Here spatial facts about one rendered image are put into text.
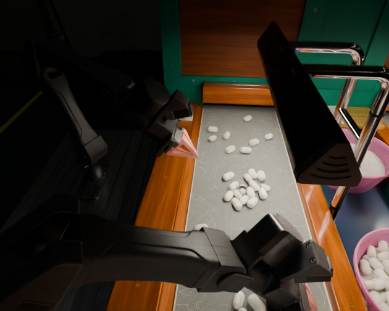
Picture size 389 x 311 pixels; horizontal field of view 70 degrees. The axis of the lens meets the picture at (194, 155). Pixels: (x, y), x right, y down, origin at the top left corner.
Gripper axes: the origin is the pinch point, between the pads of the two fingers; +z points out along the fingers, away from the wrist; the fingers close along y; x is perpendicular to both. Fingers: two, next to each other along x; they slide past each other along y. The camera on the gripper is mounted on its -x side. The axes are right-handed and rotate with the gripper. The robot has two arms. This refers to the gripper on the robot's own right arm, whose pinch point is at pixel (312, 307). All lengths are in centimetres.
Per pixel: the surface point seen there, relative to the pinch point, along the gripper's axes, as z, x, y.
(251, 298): -8.6, 6.9, 0.5
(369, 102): 28, -29, 80
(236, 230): -9.0, 9.8, 17.6
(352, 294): 5.5, -5.7, 2.7
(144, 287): -24.6, 19.9, 0.4
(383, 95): -12.3, -30.7, 24.2
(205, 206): -15.1, 15.1, 24.6
